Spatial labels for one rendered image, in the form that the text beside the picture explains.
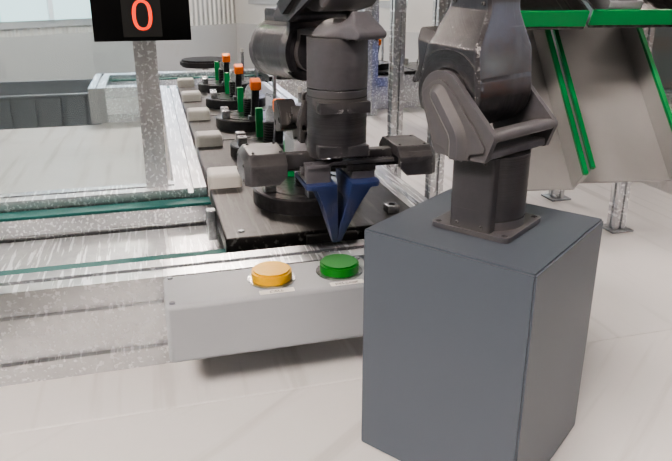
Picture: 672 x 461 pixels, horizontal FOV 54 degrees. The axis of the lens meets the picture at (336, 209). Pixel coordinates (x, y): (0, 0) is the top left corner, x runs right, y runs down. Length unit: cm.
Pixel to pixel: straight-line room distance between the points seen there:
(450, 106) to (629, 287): 53
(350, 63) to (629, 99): 54
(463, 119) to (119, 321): 41
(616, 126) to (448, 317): 57
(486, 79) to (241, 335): 33
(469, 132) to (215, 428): 35
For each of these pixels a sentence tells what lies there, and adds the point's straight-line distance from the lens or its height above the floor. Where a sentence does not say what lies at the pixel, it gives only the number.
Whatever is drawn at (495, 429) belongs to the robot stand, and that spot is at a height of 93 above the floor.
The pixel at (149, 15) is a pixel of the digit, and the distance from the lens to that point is 90.
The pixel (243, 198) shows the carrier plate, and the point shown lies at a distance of 88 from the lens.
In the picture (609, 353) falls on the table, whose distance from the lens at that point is 79.
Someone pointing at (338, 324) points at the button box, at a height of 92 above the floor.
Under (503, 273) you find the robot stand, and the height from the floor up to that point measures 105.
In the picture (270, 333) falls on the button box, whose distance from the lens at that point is 65.
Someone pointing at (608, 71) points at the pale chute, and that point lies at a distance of 106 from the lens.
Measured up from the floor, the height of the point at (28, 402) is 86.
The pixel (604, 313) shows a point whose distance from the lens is 87.
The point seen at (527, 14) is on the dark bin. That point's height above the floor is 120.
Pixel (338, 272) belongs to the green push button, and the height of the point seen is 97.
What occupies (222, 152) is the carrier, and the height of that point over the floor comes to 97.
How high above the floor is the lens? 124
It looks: 19 degrees down
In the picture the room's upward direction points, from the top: straight up
